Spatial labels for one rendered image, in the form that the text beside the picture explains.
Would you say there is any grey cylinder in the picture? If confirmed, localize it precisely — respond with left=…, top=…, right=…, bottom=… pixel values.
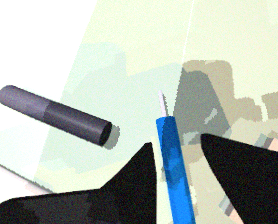
left=0, top=85, right=112, bottom=147

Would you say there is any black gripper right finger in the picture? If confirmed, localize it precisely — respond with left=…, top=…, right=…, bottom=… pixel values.
left=200, top=133, right=278, bottom=224

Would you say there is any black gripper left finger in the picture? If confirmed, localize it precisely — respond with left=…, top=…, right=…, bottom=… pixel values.
left=0, top=142, right=158, bottom=224

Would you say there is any blue stylus with grey tip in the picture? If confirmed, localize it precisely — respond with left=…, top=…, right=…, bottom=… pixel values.
left=156, top=90, right=196, bottom=224

